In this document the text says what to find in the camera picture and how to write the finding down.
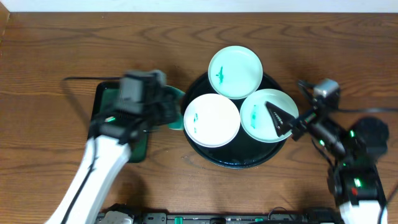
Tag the green scrubbing sponge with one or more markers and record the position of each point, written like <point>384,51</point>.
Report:
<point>177,96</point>

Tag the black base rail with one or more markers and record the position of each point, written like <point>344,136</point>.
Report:
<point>121,213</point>

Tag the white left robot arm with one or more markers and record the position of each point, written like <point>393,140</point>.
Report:
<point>107,150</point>

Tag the pale pink plate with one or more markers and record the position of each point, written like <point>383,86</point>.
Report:
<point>211,120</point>

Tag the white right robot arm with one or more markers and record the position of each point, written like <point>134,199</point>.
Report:
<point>353,178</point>

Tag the black rectangular sponge tray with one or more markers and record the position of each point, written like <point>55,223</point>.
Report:
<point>106,92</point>

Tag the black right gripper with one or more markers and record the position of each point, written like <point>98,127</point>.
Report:
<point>291,122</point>

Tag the mint green plate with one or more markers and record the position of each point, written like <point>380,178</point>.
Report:
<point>235,72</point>
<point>255,118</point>

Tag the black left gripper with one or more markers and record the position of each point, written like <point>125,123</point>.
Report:
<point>168,107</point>

